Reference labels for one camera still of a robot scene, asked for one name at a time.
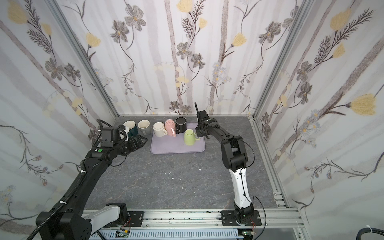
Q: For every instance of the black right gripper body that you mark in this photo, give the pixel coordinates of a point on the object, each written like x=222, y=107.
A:
x=202, y=120

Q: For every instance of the black ceramic mug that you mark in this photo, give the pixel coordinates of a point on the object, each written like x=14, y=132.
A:
x=181, y=125

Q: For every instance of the grey ceramic mug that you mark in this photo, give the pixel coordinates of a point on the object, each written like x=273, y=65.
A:
x=145, y=127

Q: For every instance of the light green ceramic mug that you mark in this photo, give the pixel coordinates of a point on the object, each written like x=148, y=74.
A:
x=190, y=137

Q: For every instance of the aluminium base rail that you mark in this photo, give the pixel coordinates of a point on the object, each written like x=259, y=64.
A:
x=111, y=223

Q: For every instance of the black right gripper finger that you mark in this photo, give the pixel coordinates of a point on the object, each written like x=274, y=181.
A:
x=203, y=116
x=197, y=110

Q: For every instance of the white ceramic mug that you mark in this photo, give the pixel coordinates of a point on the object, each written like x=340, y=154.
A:
x=159, y=129

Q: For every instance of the lilac plastic tray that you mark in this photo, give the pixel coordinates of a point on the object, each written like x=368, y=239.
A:
x=175, y=145

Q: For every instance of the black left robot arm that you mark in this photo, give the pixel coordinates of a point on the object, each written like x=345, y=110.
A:
x=84, y=180

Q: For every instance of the dark green ceramic mug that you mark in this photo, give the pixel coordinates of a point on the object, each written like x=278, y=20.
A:
x=131, y=128

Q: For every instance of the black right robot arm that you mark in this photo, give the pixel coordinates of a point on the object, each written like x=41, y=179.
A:
x=234, y=158

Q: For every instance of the pink ceramic mug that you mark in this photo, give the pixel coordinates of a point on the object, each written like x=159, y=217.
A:
x=170, y=127

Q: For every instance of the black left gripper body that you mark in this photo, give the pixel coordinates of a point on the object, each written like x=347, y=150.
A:
x=135, y=142

